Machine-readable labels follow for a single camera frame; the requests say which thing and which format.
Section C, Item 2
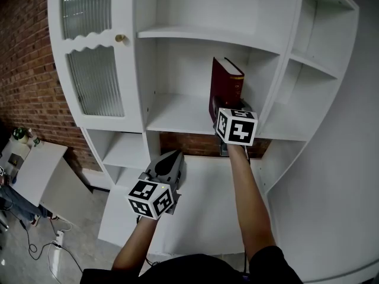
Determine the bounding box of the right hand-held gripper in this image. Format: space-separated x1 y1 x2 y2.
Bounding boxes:
211 95 259 156

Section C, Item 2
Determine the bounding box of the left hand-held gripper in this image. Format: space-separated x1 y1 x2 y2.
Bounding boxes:
127 150 185 220

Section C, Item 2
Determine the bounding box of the dark red hardcover book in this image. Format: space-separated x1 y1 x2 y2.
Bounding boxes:
208 56 246 124

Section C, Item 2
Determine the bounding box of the person's left forearm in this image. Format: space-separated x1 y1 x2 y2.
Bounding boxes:
111 216 159 272

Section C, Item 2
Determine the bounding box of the person's right forearm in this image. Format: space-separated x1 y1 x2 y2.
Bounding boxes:
227 143 278 263

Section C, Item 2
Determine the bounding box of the white shelf cabinet with desk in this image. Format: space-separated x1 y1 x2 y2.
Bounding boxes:
47 0 361 256

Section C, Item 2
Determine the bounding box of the white ribbed glass cabinet door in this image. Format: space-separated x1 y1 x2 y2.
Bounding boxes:
47 0 146 130

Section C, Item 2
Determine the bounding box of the person's black clothing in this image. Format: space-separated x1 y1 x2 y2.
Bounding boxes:
80 246 304 284

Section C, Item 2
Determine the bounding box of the white side table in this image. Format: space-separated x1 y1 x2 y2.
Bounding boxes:
11 140 98 227

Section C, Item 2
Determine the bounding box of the small clear bottle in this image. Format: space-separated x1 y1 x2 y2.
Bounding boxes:
28 128 42 148

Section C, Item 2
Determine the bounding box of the green potted plant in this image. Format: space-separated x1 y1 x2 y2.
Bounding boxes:
11 127 29 143

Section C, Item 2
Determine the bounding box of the grey metal box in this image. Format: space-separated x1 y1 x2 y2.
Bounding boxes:
7 154 24 168

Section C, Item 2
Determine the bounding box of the looped black cable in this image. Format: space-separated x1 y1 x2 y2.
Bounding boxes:
17 220 59 262

